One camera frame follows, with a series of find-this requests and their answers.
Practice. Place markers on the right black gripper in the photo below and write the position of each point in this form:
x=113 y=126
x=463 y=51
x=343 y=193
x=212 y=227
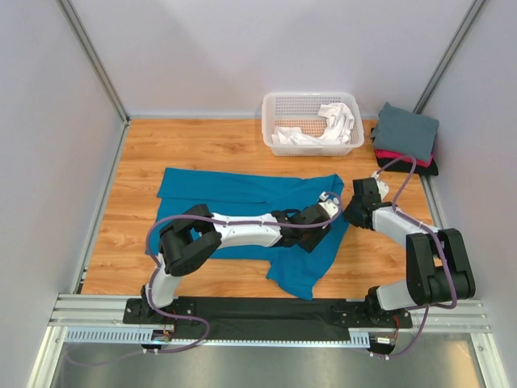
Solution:
x=347 y=216

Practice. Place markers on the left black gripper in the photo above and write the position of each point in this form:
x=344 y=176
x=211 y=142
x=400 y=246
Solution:
x=309 y=245

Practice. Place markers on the blue t shirt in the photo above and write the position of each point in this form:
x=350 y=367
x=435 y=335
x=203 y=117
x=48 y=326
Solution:
x=294 y=270

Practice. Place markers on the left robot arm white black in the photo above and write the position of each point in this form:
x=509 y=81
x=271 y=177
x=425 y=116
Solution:
x=179 y=245

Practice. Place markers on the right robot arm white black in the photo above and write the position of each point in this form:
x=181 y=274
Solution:
x=438 y=271

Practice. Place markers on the black folded t shirt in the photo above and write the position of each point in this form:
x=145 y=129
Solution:
x=405 y=167

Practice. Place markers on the pink folded t shirt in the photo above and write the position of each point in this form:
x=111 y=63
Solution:
x=391 y=155

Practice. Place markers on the white t shirt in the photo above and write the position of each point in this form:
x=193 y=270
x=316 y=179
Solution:
x=339 y=119

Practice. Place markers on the grey folded t shirt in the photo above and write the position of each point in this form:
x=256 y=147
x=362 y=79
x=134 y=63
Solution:
x=404 y=132

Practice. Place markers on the white plastic basket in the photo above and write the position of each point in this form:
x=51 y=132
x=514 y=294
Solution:
x=296 y=109

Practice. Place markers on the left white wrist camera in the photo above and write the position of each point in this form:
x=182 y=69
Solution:
x=330 y=203

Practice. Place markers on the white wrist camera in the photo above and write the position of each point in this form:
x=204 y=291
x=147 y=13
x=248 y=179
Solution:
x=382 y=186
x=330 y=203

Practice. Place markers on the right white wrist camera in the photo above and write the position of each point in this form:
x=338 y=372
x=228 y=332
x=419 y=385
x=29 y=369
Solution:
x=382 y=186

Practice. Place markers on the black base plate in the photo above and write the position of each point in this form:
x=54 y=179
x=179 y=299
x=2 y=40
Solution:
x=268 y=319

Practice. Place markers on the right aluminium frame post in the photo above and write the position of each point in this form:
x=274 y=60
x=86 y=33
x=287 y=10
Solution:
x=461 y=34

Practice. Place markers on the aluminium frame post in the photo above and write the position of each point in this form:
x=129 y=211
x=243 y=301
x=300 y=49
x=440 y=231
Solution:
x=461 y=34
x=73 y=19

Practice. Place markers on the left aluminium frame post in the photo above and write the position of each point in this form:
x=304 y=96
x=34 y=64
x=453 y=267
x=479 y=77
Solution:
x=73 y=19

